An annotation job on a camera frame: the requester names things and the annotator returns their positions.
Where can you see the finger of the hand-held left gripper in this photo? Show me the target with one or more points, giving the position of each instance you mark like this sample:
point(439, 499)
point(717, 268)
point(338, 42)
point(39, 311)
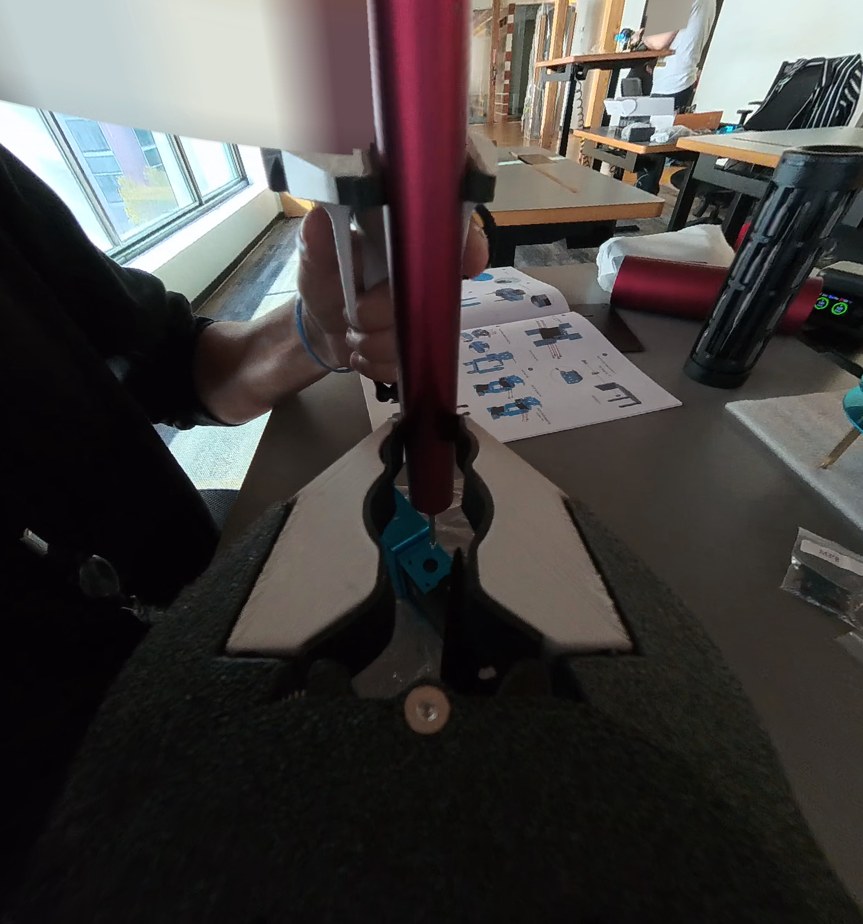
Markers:
point(309, 177)
point(483, 177)

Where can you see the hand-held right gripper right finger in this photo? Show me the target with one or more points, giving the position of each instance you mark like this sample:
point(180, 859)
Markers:
point(540, 563)

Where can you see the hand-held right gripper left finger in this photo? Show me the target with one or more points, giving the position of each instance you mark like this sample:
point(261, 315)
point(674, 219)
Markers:
point(309, 570)

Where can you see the red electric screwdriver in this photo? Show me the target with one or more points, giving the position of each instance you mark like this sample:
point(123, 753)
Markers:
point(421, 216)

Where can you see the blue servo bracket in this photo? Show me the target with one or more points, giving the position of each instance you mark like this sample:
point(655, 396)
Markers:
point(410, 538)

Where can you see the person's left forearm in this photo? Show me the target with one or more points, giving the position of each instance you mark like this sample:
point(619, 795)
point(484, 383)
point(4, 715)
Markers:
point(251, 368)

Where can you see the wooden standing desk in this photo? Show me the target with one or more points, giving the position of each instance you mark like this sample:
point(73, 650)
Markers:
point(590, 61)

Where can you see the person's left hand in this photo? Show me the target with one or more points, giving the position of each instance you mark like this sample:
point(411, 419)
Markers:
point(330, 303)

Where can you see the wood-edged dark table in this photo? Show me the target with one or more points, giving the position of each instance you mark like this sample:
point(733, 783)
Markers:
point(547, 188)

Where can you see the blue wristband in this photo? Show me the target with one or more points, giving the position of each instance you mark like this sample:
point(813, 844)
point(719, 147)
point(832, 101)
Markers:
point(304, 339)

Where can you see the clear plastic bag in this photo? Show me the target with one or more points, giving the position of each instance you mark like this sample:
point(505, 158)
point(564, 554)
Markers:
point(395, 650)

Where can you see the orange wooden table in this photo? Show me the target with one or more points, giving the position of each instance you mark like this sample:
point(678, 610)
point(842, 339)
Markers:
point(619, 141)

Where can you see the white cardboard box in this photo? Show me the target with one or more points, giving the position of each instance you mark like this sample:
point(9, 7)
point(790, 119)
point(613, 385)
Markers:
point(641, 108)

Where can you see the assembly instruction booklet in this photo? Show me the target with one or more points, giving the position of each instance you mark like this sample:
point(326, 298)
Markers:
point(568, 375)

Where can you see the white crumpled wrapping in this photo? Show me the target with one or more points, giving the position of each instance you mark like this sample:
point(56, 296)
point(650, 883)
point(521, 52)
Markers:
point(662, 242)

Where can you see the red metal cylinder case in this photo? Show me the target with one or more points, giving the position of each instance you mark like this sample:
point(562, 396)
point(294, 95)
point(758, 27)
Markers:
point(655, 285)

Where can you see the round badge reel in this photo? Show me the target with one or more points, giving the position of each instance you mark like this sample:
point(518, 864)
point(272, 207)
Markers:
point(98, 575)

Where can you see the white stone slab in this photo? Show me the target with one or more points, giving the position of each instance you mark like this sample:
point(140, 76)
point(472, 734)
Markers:
point(785, 440)

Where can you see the small white tag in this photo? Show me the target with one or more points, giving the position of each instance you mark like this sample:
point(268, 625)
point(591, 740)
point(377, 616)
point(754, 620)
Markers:
point(34, 541)

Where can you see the wood-edged grey table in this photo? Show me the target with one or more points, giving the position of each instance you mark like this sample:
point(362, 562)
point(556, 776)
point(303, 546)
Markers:
point(763, 141)

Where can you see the small bag of black screws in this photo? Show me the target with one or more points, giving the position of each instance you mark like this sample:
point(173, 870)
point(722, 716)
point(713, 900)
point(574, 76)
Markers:
point(828, 585)

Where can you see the black ribbed cylinder holder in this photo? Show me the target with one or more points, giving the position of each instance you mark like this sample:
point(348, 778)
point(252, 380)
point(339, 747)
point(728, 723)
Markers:
point(763, 274)

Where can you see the person's black clothing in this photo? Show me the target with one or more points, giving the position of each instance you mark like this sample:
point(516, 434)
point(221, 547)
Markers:
point(42, 361)

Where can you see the striped jacket on chair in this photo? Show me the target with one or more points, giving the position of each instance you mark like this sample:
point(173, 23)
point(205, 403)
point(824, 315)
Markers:
point(814, 90)

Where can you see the wooden shelf frame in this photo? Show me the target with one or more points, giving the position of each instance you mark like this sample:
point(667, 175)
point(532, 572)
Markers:
point(500, 58)

